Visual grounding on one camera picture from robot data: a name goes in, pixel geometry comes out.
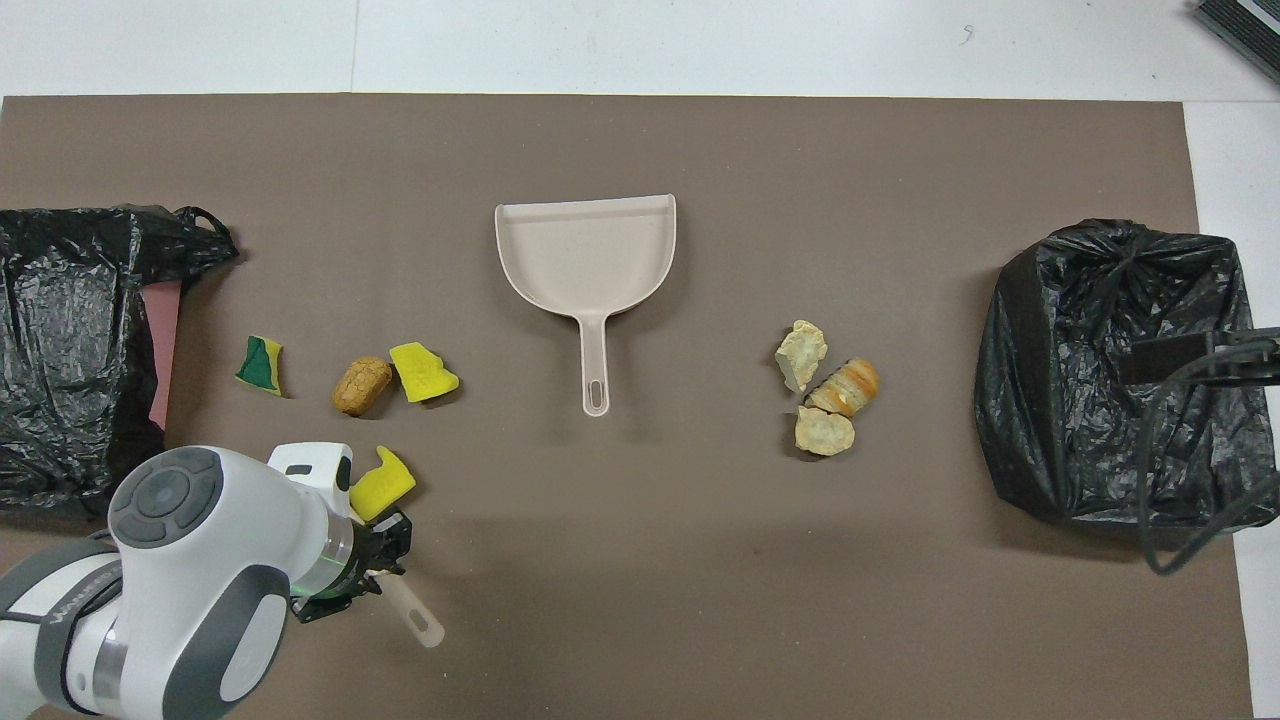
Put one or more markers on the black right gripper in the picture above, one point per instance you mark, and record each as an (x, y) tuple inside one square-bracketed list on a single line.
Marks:
[(1248, 355)]

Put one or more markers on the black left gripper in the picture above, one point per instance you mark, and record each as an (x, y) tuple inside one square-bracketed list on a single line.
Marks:
[(368, 548)]

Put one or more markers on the beige hand brush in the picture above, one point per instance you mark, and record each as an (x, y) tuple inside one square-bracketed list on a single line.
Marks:
[(415, 612)]

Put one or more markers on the notched yellow sponge piece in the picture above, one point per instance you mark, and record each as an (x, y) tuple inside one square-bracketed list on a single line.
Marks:
[(380, 490)]

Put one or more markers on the brown bread roll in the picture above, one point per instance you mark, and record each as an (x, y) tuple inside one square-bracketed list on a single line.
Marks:
[(360, 388)]

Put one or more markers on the green and yellow sponge piece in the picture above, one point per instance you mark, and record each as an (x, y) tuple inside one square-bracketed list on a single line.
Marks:
[(260, 368)]

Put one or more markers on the striped croissant piece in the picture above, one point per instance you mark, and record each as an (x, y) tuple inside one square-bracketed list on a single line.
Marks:
[(848, 388)]

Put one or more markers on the pale bread chunk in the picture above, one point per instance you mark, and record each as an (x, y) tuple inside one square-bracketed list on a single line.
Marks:
[(800, 352), (825, 432)]

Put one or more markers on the beige plastic dustpan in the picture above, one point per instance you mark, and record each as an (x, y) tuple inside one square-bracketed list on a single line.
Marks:
[(585, 260)]

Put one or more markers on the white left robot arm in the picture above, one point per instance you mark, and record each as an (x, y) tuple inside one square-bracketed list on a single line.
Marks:
[(200, 560)]

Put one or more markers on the black knotted trash bag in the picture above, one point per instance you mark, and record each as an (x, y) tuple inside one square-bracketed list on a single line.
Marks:
[(1080, 400)]

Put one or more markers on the pink bin box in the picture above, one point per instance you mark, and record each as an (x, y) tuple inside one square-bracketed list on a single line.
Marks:
[(165, 350)]

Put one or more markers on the brown table mat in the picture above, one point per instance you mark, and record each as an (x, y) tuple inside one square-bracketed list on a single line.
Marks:
[(700, 600)]

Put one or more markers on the black ribbed block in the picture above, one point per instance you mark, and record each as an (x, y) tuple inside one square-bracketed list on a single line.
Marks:
[(1245, 25)]

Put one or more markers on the black bag over pink box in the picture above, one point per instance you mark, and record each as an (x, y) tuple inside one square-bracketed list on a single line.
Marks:
[(60, 400)]

